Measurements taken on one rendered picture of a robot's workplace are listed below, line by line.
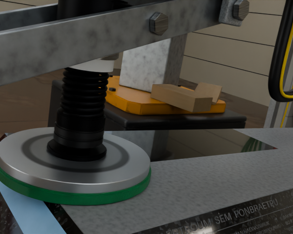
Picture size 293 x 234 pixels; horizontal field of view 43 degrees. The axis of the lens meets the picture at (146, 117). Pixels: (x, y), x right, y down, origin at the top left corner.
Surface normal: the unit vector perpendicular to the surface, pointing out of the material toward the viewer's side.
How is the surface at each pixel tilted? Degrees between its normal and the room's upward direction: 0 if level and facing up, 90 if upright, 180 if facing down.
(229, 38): 90
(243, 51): 90
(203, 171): 0
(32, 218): 44
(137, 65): 90
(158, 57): 90
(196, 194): 0
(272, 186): 0
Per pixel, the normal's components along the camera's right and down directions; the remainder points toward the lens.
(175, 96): -0.70, 0.07
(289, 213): 0.54, -0.47
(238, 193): 0.16, -0.96
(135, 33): 0.70, 0.29
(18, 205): -0.45, -0.67
